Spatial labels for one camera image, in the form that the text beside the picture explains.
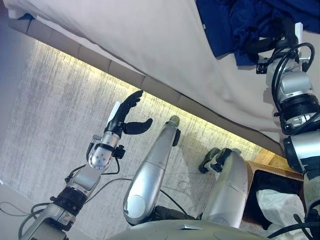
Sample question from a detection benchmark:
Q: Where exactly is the grey robot torso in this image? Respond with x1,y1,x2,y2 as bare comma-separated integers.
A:
107,219,271,240

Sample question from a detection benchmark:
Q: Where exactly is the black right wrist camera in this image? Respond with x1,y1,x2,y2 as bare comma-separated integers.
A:
256,56,270,75

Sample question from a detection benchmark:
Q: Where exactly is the brown wicker basket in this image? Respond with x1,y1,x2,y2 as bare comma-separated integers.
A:
243,149,307,233

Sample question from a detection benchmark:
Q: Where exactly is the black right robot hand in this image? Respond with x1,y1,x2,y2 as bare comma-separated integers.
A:
244,17,305,57

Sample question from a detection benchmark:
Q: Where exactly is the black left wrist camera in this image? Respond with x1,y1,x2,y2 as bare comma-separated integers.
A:
112,144,126,159

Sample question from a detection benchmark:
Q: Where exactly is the grey area rug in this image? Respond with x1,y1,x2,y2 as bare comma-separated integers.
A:
0,39,263,240

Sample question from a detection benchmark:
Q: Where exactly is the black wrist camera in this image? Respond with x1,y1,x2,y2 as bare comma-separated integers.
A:
256,56,270,75
112,144,126,159

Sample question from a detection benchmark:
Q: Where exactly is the white garment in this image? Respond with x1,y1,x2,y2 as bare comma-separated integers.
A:
257,188,312,236

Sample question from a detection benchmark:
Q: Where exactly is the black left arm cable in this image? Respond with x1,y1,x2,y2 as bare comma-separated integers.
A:
63,156,133,203

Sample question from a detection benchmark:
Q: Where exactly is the dark blue garment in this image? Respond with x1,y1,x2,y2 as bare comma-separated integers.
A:
196,0,320,67

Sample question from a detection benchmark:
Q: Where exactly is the white duvet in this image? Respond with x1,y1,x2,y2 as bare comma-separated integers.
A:
7,7,38,21

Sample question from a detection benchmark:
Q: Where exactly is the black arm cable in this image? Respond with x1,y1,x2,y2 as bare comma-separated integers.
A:
63,156,133,203
271,42,316,136

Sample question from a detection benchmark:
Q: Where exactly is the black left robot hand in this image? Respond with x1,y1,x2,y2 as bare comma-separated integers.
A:
104,90,154,136

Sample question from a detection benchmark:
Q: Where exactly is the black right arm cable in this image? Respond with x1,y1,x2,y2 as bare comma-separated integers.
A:
271,42,316,136

